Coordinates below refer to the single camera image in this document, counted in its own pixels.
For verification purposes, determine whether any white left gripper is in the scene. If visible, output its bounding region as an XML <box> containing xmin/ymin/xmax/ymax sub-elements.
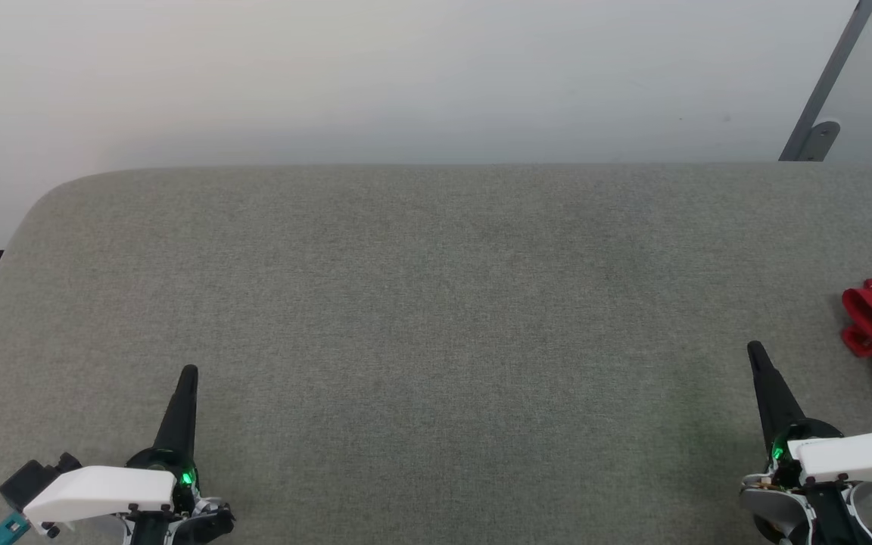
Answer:
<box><xmin>23</xmin><ymin>366</ymin><xmax>198</xmax><ymax>534</ymax></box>

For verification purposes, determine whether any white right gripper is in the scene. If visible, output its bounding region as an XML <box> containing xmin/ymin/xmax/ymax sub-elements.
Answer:
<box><xmin>746</xmin><ymin>341</ymin><xmax>872</xmax><ymax>485</ymax></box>

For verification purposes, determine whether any left cable with teal plug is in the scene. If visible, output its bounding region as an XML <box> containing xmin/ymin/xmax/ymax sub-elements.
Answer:
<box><xmin>0</xmin><ymin>512</ymin><xmax>30</xmax><ymax>545</ymax></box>

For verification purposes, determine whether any grey metal bar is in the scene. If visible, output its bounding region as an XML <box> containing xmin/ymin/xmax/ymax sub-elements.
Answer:
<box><xmin>778</xmin><ymin>0</ymin><xmax>872</xmax><ymax>162</ymax></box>

